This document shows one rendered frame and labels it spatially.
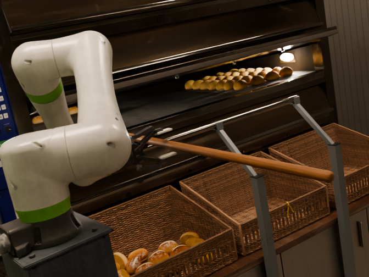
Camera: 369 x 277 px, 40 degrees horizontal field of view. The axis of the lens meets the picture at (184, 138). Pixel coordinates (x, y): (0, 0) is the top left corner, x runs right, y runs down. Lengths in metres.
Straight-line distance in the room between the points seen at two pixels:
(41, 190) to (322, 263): 1.73
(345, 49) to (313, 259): 3.21
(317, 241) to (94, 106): 1.59
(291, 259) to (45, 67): 1.48
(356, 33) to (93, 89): 4.24
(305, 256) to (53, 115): 1.41
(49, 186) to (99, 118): 0.19
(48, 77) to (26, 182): 0.43
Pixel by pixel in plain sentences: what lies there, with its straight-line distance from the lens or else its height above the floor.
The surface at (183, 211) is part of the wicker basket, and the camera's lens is 2.55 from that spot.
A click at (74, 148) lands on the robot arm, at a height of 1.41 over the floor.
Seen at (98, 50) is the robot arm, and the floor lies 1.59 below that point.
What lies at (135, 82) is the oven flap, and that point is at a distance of 2.31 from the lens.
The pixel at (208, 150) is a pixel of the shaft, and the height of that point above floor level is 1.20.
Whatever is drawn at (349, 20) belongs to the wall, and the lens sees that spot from 5.36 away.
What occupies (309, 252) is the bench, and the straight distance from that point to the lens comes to 2.55.
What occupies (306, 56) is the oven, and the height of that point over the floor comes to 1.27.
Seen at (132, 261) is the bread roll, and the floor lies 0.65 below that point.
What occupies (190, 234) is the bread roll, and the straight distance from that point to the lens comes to 2.48.
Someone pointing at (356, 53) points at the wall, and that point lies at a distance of 5.37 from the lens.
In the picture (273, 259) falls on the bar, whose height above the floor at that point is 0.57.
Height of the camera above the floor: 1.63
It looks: 13 degrees down
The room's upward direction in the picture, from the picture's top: 11 degrees counter-clockwise
